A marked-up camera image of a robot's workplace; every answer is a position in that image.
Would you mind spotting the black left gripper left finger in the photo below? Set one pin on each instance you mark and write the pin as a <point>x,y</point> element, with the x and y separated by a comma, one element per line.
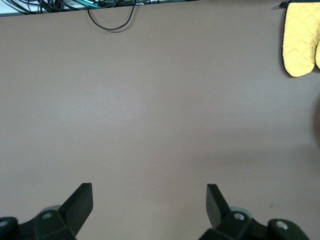
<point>80,205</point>

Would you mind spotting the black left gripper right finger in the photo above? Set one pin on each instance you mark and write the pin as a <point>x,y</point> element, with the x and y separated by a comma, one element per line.
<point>215,205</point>

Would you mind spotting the yellow quilted oven mitt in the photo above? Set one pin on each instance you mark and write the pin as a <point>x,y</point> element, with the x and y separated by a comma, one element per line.
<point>300,37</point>
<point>318,55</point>

